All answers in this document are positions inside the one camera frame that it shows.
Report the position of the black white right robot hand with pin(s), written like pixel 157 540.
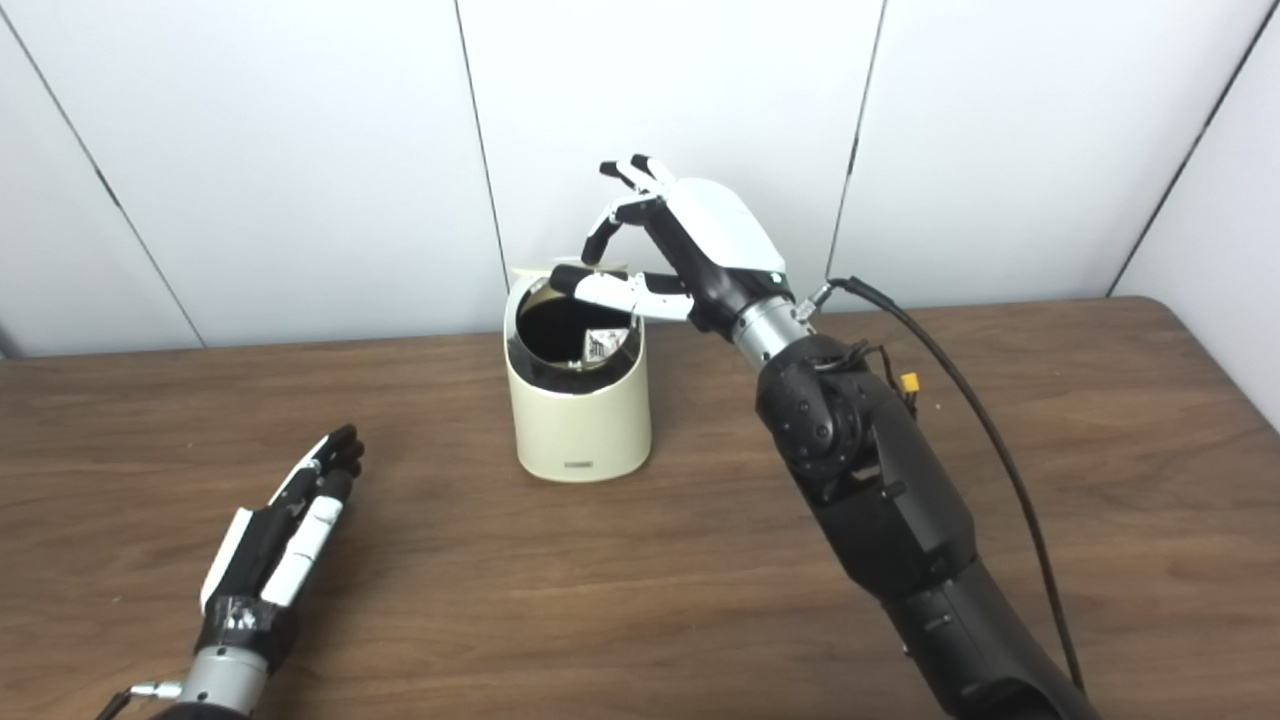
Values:
pixel 720 240

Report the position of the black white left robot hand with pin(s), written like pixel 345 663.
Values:
pixel 255 560

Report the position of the white green milk carton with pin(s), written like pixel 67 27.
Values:
pixel 603 345

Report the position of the cream round bin lid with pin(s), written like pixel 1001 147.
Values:
pixel 528 272

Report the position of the black bin liner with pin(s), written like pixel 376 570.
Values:
pixel 550 335

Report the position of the cream-colored bin body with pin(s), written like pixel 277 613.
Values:
pixel 580 430

